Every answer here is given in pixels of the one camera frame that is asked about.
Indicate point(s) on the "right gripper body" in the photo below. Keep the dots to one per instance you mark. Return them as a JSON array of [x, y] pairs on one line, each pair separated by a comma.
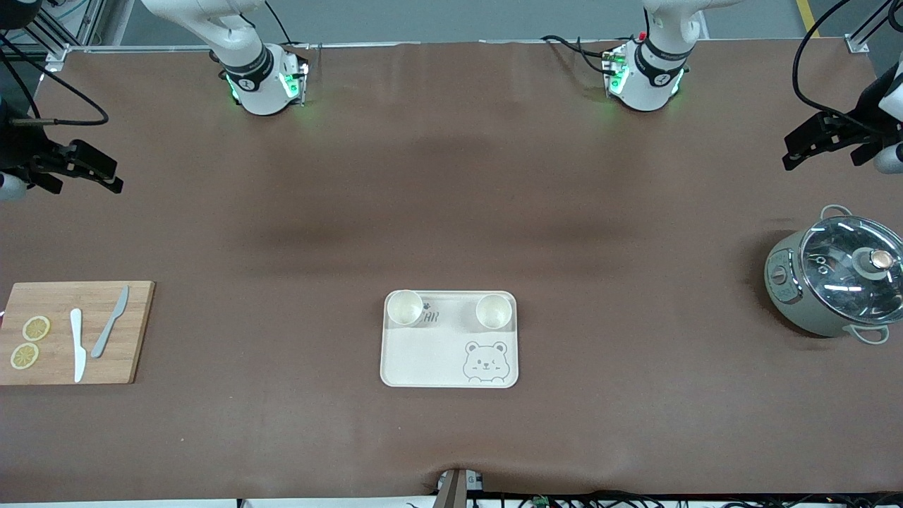
[[20, 147]]

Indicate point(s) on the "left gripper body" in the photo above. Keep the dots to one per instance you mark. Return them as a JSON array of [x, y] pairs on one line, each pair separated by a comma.
[[865, 121]]

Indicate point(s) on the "white cup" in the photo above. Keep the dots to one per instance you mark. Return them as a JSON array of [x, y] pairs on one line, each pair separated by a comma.
[[404, 308], [494, 312]]

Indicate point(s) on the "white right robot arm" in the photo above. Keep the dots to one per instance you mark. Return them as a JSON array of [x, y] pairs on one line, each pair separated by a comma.
[[257, 77]]

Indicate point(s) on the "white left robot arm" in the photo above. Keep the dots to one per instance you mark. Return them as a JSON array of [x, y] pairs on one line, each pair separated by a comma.
[[645, 77]]

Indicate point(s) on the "wooden cutting board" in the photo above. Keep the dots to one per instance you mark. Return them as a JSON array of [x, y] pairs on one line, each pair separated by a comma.
[[56, 296]]

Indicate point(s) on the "glass pot lid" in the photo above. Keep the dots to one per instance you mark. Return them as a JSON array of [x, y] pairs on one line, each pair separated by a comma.
[[839, 271]]

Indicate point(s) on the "lemon slice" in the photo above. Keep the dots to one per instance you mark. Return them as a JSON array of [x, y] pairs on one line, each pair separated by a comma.
[[25, 356], [36, 328]]

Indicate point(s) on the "grey plastic knife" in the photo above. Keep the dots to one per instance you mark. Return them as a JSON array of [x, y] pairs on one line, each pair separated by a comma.
[[106, 335]]

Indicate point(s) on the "white plastic knife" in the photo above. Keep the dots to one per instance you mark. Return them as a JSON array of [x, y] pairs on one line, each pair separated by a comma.
[[78, 353]]

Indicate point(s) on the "grey-green electric cooking pot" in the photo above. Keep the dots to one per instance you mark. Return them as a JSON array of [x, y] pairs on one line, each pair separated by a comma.
[[804, 321]]

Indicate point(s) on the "brown table mat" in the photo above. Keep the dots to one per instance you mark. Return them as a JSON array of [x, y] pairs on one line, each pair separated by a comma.
[[451, 176]]

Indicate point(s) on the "cream tray with bear print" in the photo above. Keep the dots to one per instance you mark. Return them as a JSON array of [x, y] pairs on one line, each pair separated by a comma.
[[437, 353]]

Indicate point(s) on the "aluminium frame post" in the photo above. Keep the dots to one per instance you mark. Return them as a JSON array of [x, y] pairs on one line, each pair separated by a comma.
[[857, 44], [60, 56]]

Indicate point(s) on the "brown camera stand post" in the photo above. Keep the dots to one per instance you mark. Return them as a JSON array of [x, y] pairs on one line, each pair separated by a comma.
[[451, 490]]

